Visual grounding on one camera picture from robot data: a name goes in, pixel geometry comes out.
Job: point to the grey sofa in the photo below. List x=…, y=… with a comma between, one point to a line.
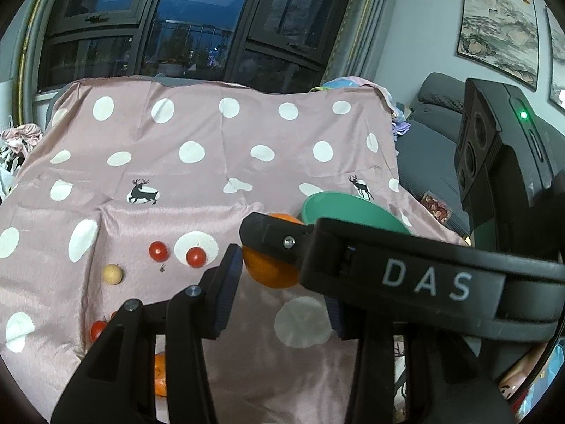
x=430, y=154

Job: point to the small beige round fruit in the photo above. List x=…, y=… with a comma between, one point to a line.
x=112, y=274

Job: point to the grey curtain with gold trim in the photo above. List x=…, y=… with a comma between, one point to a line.
x=31, y=62
x=362, y=22

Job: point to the red cherry tomato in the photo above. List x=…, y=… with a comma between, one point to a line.
x=98, y=330
x=158, y=251
x=196, y=257

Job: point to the green plastic bowl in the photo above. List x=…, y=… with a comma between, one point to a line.
x=348, y=212

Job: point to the small orange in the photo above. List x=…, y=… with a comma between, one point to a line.
x=160, y=377

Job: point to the person's right hand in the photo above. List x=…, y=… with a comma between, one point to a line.
x=523, y=373

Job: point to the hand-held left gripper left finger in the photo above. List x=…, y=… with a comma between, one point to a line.
x=226, y=293

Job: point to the dark framed window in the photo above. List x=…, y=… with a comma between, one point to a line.
x=194, y=17

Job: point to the landscape painting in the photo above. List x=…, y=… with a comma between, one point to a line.
x=499, y=31
x=557, y=62

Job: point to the red patterned snack packet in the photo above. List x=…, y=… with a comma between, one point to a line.
x=437, y=206

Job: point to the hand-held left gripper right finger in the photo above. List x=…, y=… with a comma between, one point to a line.
x=337, y=320

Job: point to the large orange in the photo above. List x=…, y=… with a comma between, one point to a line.
x=270, y=274

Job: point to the pastel colourful clothes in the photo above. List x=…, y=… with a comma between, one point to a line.
x=353, y=85

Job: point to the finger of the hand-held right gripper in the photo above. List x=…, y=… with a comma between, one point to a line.
x=273, y=234

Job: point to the pink white clothes pile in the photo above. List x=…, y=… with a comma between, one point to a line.
x=20, y=145

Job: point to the pink polka dot cloth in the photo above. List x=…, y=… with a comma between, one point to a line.
x=265, y=141

